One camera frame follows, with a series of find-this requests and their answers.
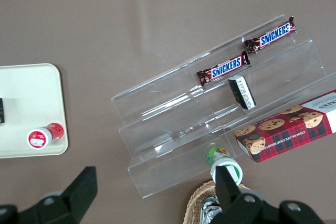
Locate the light oval wicker basket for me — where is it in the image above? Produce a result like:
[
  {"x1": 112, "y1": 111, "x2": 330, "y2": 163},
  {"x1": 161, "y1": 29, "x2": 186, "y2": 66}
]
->
[{"x1": 185, "y1": 180, "x2": 253, "y2": 224}]

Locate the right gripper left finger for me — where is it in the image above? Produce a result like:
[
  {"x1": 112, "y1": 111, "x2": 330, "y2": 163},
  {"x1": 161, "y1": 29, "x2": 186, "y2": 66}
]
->
[{"x1": 0, "y1": 165, "x2": 99, "y2": 224}]

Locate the Snickers chocolate bar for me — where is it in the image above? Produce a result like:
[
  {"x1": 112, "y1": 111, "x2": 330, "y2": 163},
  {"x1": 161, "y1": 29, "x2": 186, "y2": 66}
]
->
[
  {"x1": 196, "y1": 50, "x2": 251, "y2": 87},
  {"x1": 244, "y1": 15, "x2": 298, "y2": 55}
]

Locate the clear acrylic stepped shelf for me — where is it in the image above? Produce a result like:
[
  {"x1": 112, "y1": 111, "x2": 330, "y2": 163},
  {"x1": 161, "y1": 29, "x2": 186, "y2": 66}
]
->
[{"x1": 110, "y1": 13, "x2": 336, "y2": 199}]

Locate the small green yogurt bottle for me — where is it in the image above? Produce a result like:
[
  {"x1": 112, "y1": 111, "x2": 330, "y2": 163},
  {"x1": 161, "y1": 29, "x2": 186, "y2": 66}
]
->
[{"x1": 205, "y1": 146, "x2": 243, "y2": 186}]

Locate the small red yogurt bottle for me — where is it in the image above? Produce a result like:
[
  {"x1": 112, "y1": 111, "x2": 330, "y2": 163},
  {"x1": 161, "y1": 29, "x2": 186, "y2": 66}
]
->
[{"x1": 26, "y1": 122, "x2": 65, "y2": 151}]

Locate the small black box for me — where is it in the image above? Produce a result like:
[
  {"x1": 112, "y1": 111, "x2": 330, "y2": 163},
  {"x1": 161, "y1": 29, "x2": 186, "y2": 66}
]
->
[
  {"x1": 0, "y1": 97, "x2": 6, "y2": 125},
  {"x1": 227, "y1": 74, "x2": 257, "y2": 111}
]

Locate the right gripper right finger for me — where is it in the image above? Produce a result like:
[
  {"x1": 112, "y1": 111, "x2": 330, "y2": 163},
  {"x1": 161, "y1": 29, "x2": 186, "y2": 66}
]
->
[{"x1": 209, "y1": 165, "x2": 327, "y2": 224}]

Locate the beige plastic tray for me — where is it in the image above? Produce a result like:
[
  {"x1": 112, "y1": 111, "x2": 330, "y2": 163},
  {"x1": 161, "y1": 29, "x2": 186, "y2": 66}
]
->
[{"x1": 0, "y1": 62, "x2": 69, "y2": 159}]

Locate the red tartan cookie box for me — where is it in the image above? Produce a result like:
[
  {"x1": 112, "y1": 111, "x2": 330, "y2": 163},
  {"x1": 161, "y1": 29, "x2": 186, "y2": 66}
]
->
[{"x1": 234, "y1": 89, "x2": 336, "y2": 166}]

